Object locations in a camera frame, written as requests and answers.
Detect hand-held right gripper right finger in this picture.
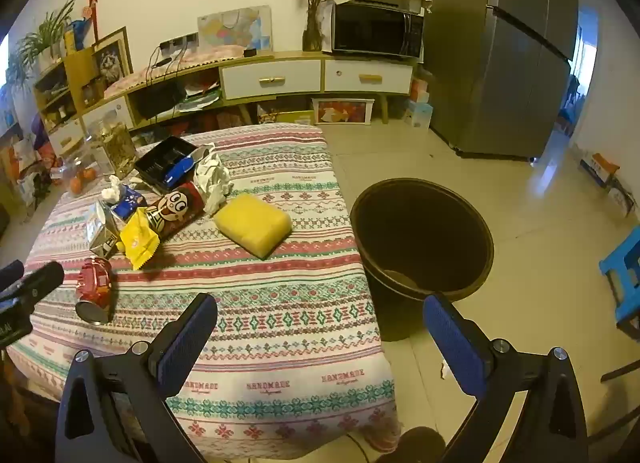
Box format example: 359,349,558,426
422,293,588,463

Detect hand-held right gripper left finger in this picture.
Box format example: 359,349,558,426
55,293,219,463

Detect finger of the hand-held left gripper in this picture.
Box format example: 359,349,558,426
0,260,25,291
0,261,66,311

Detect yellow snack packet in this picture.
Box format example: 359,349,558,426
120,208,161,271

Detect black round trash bin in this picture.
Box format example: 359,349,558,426
350,179,495,341

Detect blue tissue pack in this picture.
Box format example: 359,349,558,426
101,175,148,224

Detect red cartoon face can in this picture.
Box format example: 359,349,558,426
145,182,207,244

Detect crushed red drink can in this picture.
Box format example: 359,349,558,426
75,257,115,326

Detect small white drink carton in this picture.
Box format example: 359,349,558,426
89,203,123,260

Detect patterned striped tablecloth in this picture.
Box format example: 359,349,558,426
7,124,401,454

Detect bag of oranges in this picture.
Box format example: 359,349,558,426
52,153,101,196

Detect dark shoe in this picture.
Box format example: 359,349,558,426
400,427,446,463

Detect yellow sponge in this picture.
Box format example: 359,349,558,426
214,194,293,260

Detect glass jar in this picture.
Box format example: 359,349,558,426
87,115,138,181

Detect black plastic tray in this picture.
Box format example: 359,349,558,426
134,136,200,194

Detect black chair leg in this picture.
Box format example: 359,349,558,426
600,358,640,384

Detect crumpled white paper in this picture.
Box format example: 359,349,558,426
192,143,235,216

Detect blue wrapper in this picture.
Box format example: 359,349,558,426
165,155,196,188

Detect blue plastic stool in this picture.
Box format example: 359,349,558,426
599,238,640,326

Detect blue and orange cardboard box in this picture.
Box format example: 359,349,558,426
580,153,621,188

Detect framed cat picture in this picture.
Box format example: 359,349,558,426
92,28,133,88

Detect green potted plant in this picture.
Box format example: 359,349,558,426
5,0,81,88

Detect stacked tissue boxes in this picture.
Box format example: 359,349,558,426
404,78,433,130

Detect yellow cardboard box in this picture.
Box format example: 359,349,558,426
257,110,316,124

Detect white framed red picture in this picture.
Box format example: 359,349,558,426
312,97,375,126

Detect white and wood cabinet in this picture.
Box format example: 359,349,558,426
32,50,416,154

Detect grey refrigerator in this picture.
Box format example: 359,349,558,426
425,0,581,161

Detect map poster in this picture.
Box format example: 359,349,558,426
197,5,273,52

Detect black microwave oven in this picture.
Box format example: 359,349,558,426
332,0,426,60

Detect vase with dry twigs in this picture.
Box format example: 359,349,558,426
300,0,346,52

